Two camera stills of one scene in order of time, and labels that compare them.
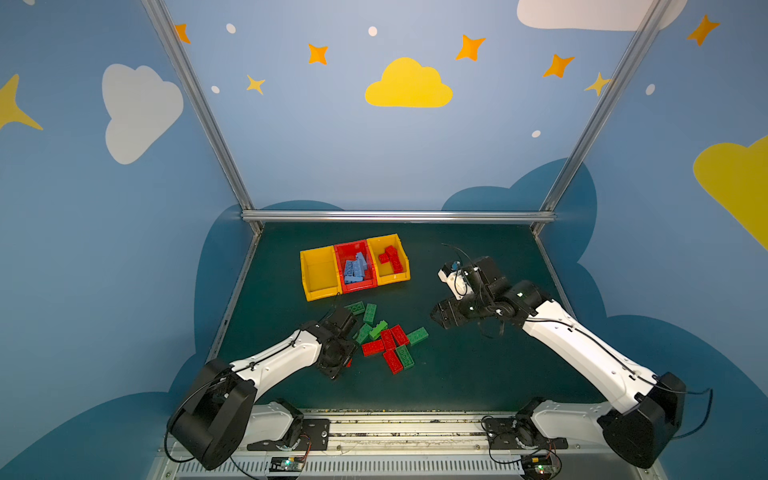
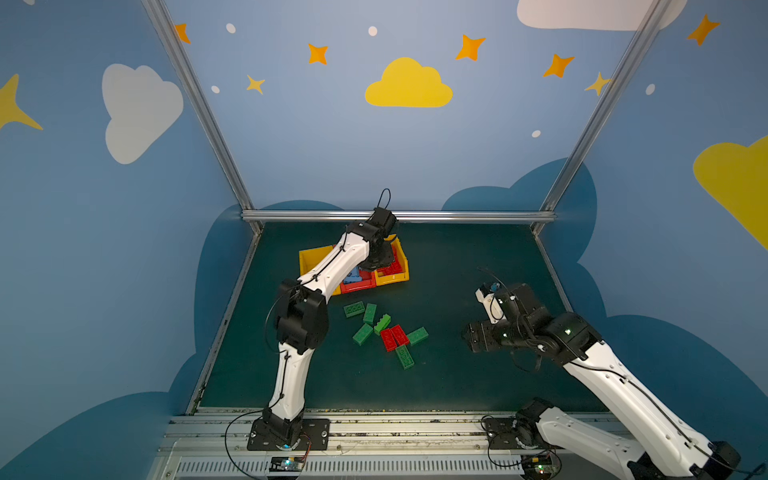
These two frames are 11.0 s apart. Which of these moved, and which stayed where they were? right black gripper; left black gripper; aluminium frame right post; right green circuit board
Moved: left black gripper; right black gripper
Stayed: right green circuit board; aluminium frame right post
